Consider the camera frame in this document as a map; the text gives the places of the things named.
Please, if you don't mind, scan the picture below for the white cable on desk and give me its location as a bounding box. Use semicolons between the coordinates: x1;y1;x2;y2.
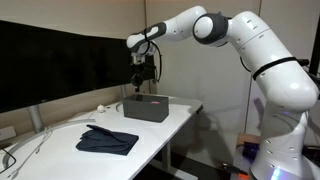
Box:
6;126;54;180

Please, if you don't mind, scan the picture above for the white wall outlet box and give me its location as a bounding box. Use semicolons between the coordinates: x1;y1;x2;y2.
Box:
0;126;16;141

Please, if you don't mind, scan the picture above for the black camera on stand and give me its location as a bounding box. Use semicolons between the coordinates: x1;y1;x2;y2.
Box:
296;59;309;66

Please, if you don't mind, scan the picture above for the navy blue cloth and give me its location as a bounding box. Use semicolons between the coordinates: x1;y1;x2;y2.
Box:
76;125;139;155

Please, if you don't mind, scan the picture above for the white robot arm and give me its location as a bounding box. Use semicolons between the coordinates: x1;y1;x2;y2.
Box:
127;6;319;180

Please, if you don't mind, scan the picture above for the silver curved monitor stand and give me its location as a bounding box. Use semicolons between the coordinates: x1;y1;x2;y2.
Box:
2;105;97;169

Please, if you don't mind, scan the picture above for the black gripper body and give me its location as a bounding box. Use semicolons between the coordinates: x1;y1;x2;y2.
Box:
131;63;156;87

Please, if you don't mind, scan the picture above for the large black left monitor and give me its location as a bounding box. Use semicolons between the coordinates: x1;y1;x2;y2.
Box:
0;21;95;112

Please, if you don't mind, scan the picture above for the white desk leg frame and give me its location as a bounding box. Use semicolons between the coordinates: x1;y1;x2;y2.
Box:
149;143;198;180

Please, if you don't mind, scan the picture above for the dark grey storage box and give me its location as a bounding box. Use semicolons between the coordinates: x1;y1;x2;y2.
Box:
123;94;169;123

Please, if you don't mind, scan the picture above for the black right monitor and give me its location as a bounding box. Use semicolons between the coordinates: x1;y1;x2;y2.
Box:
89;37;132;88

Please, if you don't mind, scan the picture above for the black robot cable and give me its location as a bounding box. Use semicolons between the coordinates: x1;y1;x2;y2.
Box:
143;29;164;84

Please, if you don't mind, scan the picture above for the small white crumpled object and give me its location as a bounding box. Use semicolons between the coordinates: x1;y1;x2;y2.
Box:
97;105;105;113

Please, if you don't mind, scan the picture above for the brown cardboard box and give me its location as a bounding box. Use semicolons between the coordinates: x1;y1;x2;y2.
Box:
236;133;260;146

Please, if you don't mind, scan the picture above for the black cable on desk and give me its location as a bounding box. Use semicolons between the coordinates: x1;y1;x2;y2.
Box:
0;148;18;175

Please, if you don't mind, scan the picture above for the black orange tool on floor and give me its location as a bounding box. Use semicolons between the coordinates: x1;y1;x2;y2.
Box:
220;163;248;176

